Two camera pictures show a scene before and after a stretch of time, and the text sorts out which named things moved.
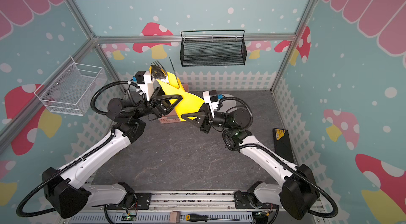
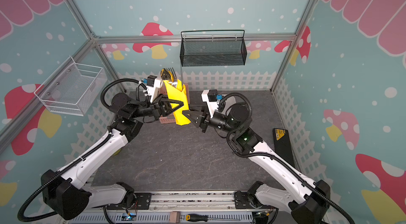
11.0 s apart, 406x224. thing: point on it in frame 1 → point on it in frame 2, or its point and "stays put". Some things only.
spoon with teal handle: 157,72 → 166,75
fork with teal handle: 158,64 → 172,73
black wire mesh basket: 213,48 stays put
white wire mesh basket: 72,89 stays put
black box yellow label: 282,143 stays put
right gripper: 205,118 stays put
